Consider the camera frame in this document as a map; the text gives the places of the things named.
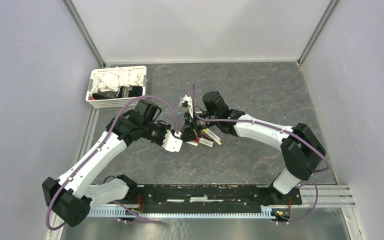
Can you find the white grey pen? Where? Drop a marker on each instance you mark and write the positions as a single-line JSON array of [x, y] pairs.
[[193, 143]]

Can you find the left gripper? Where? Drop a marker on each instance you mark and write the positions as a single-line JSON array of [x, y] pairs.
[[165, 127]]

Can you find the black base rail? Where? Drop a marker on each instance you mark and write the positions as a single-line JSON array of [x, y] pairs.
[[208, 199]]

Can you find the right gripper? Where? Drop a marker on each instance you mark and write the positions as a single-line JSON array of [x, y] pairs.
[[191, 129]]

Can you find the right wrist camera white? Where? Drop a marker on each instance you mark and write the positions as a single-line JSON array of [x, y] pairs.
[[186, 102]]

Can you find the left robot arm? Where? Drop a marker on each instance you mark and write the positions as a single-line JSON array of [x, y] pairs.
[[71, 196]]

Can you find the right base electronics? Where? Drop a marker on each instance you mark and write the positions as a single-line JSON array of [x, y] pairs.
[[281, 215]]

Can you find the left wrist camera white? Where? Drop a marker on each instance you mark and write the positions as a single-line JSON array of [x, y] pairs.
[[172, 141]]

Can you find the black item in basket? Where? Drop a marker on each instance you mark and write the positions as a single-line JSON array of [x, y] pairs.
[[122, 92]]

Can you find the red cap white pen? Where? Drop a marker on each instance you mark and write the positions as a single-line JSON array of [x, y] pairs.
[[205, 142]]

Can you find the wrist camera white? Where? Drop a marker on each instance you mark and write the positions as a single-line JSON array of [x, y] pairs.
[[172, 141], [186, 102]]

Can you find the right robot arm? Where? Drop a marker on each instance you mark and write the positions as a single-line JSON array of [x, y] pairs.
[[302, 152]]

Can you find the white cloth in basket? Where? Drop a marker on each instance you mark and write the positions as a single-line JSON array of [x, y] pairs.
[[110, 79]]

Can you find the white plastic basket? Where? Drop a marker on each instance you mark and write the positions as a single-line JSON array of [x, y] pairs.
[[112, 103]]

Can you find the grey slotted cable duct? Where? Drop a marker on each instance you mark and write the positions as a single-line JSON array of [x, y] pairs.
[[119, 212]]

